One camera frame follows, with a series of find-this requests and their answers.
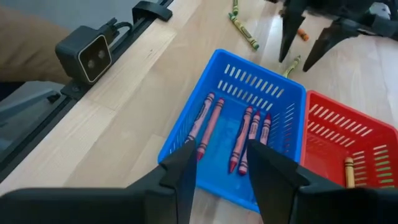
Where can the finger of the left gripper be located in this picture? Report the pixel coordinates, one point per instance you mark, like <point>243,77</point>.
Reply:
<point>289,28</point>
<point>332,34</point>

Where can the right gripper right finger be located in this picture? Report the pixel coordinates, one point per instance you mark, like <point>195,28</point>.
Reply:
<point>270,186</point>

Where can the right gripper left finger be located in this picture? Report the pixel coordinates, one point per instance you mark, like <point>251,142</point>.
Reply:
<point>183,174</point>

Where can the yellow green crayon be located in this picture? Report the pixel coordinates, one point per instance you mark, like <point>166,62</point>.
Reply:
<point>292,67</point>
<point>244,31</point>

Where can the golden yellow crayon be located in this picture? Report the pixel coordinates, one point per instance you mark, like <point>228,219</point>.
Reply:
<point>349,174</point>

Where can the orange crayon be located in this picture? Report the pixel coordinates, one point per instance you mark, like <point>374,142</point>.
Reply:
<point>303,35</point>

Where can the blue plastic basket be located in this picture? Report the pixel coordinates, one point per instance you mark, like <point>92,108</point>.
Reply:
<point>214,186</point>

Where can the tan brown box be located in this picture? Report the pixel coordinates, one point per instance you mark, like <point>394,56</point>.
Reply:
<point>28,46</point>

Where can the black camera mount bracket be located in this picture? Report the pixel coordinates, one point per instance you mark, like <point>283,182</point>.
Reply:
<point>74,90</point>

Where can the black rail clamp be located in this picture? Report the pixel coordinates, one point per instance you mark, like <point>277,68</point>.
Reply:
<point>152,9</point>

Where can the black table-level camera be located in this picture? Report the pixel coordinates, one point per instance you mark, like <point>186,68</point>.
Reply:
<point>84,56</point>

